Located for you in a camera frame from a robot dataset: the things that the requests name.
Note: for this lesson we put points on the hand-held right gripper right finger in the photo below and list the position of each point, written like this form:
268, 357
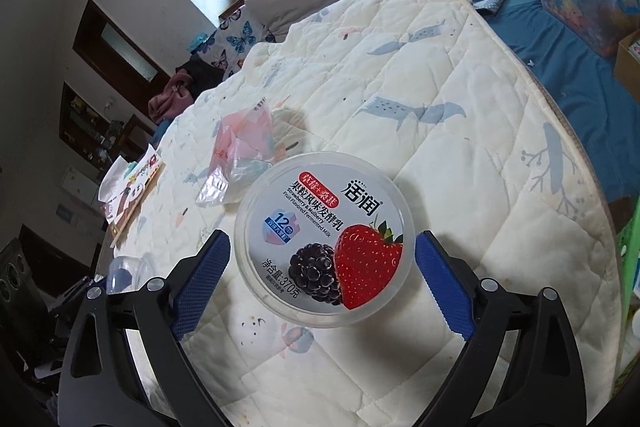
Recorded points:
445, 287

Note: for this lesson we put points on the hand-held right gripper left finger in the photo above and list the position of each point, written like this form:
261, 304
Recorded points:
200, 282

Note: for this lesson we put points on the berry-print yogurt tub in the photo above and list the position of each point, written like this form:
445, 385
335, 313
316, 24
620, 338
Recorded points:
325, 232

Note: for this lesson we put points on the green plastic basket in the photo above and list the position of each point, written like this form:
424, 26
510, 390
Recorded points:
631, 257

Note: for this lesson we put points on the clear plastic lid cup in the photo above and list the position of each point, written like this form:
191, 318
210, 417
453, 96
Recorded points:
127, 274

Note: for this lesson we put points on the children's picture book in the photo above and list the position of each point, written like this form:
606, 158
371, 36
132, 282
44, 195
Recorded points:
132, 192

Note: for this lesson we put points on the cream quilted whale-print blanket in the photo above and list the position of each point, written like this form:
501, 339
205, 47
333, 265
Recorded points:
450, 147

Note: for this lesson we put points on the pink clear plastic bag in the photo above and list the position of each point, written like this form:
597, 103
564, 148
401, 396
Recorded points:
240, 137

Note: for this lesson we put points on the dark cabinet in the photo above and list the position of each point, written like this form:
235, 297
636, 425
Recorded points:
30, 307

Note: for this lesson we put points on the pink clothing pile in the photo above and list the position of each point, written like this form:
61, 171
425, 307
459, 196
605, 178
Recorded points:
167, 99

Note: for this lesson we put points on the dark wooden shelf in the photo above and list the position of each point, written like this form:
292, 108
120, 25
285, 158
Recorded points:
95, 122

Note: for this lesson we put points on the black clothing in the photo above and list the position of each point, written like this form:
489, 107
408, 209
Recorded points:
200, 74

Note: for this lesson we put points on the butterfly print pillow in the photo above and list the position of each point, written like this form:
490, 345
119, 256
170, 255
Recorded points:
240, 42

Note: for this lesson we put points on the blue mattress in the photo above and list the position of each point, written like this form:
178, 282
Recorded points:
560, 72

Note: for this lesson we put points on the dark wooden door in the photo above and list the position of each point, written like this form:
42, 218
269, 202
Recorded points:
120, 39

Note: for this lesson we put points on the small cardboard box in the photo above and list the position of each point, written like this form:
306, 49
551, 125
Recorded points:
629, 67

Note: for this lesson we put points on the grey patterned cloth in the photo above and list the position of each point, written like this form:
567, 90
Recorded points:
491, 3

